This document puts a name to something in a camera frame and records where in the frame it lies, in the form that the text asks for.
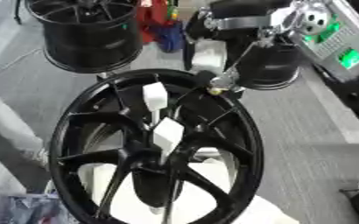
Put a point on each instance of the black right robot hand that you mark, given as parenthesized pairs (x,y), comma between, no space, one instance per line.
(249,11)

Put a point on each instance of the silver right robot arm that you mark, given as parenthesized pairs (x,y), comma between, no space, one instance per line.
(336,43)

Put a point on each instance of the black wheel rim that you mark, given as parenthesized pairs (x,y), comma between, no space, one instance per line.
(93,38)
(272,67)

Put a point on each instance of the white pin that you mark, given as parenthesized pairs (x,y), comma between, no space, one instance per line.
(168,134)
(155,94)

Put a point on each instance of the black spoked wheel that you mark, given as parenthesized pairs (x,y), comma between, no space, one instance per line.
(111,157)

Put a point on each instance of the white wheel stand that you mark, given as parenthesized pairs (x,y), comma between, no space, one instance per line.
(136,208)

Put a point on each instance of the white box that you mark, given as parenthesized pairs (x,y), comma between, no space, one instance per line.
(208,57)

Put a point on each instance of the red and blue bag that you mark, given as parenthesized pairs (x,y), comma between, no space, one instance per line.
(154,26)

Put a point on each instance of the person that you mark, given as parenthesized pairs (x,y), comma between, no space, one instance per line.
(9,122)

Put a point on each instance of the blue patterned bag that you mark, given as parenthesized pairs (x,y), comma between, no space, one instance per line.
(29,208)

